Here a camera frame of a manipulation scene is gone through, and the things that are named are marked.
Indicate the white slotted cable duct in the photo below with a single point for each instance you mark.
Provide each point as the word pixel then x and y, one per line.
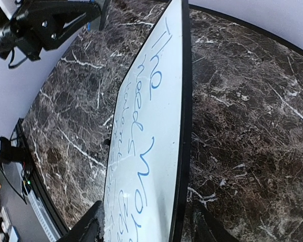
pixel 43 218

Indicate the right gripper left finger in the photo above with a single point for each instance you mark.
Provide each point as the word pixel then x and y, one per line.
pixel 89 228

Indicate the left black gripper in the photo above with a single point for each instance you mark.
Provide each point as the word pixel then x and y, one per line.
pixel 41 26

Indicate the black curved front rail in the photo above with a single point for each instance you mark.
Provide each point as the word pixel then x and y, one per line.
pixel 35 183

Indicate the white whiteboard black frame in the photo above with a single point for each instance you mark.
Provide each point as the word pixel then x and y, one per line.
pixel 149 156

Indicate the blue whiteboard eraser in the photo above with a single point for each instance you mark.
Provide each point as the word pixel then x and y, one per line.
pixel 89 27

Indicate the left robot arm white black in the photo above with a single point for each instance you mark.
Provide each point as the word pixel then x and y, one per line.
pixel 8 35

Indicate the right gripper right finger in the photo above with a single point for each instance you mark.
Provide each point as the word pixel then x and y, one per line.
pixel 207 227

